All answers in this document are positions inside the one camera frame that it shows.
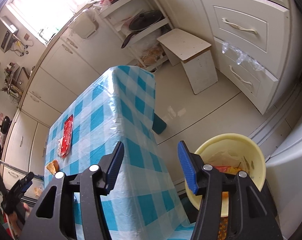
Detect white refrigerator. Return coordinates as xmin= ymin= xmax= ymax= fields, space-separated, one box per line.
xmin=266 ymin=115 xmax=302 ymax=239

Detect small white wooden stool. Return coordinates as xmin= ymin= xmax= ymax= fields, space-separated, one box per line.
xmin=157 ymin=28 xmax=218 ymax=95

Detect orange peel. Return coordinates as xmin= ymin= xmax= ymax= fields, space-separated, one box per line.
xmin=46 ymin=159 xmax=60 ymax=175

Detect black frying pan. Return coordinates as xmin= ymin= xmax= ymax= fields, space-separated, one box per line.
xmin=121 ymin=10 xmax=163 ymax=48

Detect white plastic bag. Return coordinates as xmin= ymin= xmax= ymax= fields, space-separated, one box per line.
xmin=57 ymin=138 xmax=63 ymax=157

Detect white storage rack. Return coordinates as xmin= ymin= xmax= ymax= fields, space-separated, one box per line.
xmin=95 ymin=0 xmax=173 ymax=72

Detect yellow plastic trash bucket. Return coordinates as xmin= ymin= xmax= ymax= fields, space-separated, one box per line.
xmin=185 ymin=133 xmax=266 ymax=218

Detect person left hand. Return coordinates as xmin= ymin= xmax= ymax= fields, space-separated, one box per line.
xmin=8 ymin=202 xmax=31 ymax=235

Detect white drawer cabinet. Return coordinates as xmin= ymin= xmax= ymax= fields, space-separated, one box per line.
xmin=202 ymin=0 xmax=290 ymax=114

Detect red snack wrapper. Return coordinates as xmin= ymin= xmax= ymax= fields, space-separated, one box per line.
xmin=60 ymin=115 xmax=74 ymax=158

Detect blue checkered tablecloth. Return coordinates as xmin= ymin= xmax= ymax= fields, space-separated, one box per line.
xmin=44 ymin=66 xmax=194 ymax=239

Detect white lower kitchen cabinets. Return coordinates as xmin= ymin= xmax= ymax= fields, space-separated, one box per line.
xmin=3 ymin=9 xmax=134 ymax=185

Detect black pot on stove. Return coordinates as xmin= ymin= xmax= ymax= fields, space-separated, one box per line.
xmin=0 ymin=116 xmax=12 ymax=134

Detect yellow plastic wrapper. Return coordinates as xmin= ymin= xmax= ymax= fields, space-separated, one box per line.
xmin=215 ymin=166 xmax=241 ymax=175

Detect grey water heater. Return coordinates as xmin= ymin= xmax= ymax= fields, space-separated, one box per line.
xmin=0 ymin=16 xmax=18 ymax=53

